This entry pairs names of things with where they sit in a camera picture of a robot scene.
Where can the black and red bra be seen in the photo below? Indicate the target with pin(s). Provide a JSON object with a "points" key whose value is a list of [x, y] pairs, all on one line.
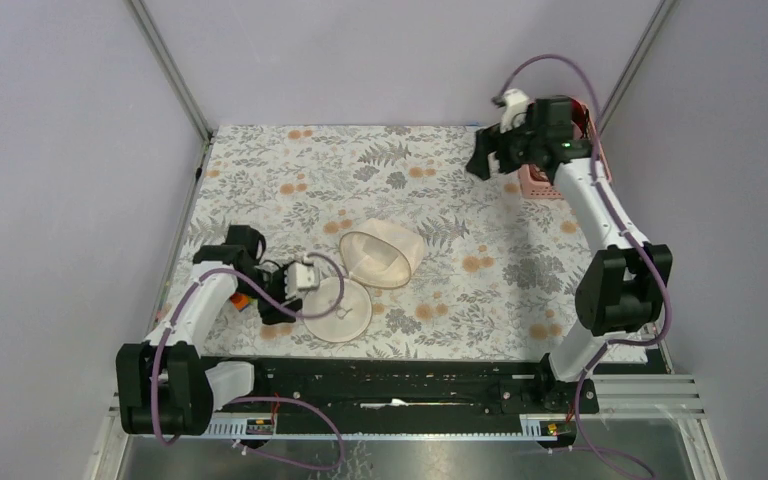
{"points": [[580, 117]]}

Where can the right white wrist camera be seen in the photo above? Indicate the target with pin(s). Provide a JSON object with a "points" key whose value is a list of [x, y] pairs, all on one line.
{"points": [[514, 104]]}

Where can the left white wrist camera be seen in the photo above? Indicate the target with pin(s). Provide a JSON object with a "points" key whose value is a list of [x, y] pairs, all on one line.
{"points": [[301, 276]]}

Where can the right aluminium corner post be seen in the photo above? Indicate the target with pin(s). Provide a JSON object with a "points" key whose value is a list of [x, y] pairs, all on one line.
{"points": [[651, 32]]}

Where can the aluminium front rail frame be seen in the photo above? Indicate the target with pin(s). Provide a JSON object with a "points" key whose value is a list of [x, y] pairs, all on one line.
{"points": [[651, 425]]}

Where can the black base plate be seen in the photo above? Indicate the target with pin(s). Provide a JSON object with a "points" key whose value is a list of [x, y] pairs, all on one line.
{"points": [[325, 397]]}

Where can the pink plastic basket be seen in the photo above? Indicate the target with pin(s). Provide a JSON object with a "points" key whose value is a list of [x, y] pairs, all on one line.
{"points": [[534, 182]]}

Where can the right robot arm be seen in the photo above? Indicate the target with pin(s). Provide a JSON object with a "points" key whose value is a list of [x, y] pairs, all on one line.
{"points": [[623, 288]]}

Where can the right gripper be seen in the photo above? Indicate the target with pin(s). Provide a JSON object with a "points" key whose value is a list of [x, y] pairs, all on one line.
{"points": [[486, 141]]}

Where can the colourful toy block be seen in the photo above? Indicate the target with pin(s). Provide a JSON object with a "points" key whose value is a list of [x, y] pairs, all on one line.
{"points": [[240, 301]]}

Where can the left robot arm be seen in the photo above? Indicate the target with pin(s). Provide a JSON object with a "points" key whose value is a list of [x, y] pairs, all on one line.
{"points": [[166, 386]]}

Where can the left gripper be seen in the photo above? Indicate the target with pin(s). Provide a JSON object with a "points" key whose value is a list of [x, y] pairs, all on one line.
{"points": [[271, 313]]}

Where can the left aluminium corner post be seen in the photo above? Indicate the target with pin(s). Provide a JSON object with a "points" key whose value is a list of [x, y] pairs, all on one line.
{"points": [[158, 47]]}

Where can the aluminium corner post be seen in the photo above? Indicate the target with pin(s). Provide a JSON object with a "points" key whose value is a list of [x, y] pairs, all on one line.
{"points": [[651, 32], [158, 47]]}

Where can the white mesh laundry bag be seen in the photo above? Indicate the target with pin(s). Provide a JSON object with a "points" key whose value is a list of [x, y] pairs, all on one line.
{"points": [[376, 254]]}

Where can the floral tablecloth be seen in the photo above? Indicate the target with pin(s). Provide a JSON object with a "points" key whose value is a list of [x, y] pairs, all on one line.
{"points": [[499, 272]]}

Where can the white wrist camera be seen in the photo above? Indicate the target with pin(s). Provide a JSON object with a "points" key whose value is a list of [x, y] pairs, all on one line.
{"points": [[301, 276], [514, 104]]}

